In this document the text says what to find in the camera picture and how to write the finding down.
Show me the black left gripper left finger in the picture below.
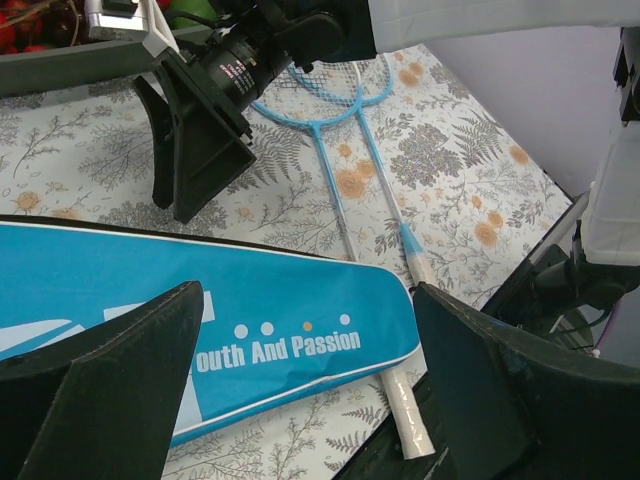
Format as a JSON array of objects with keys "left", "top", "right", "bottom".
[{"left": 1, "top": 281, "right": 204, "bottom": 479}]

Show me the blue sport racket bag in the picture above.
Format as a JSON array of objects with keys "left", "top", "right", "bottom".
[{"left": 1, "top": 219, "right": 420, "bottom": 445}]

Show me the green lime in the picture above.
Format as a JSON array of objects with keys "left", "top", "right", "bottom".
[{"left": 169, "top": 0, "right": 218, "bottom": 29}]

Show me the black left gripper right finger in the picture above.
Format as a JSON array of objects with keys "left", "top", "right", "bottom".
[{"left": 413, "top": 283, "right": 639, "bottom": 479}]

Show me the floral table mat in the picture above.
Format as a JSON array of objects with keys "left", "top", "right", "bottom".
[{"left": 1, "top": 47, "right": 570, "bottom": 479}]

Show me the grey fruit tray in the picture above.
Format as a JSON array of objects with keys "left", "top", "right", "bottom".
[{"left": 0, "top": 24, "right": 221, "bottom": 99}]

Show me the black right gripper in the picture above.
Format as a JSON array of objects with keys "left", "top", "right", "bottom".
[{"left": 134, "top": 1, "right": 375, "bottom": 224}]

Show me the dark grape bunch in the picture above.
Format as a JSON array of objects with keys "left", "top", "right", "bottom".
[{"left": 40, "top": 0, "right": 91, "bottom": 47}]

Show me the blue badminton racket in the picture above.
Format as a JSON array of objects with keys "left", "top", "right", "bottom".
[
  {"left": 253, "top": 62, "right": 435, "bottom": 460},
  {"left": 288, "top": 54, "right": 436, "bottom": 285}
]

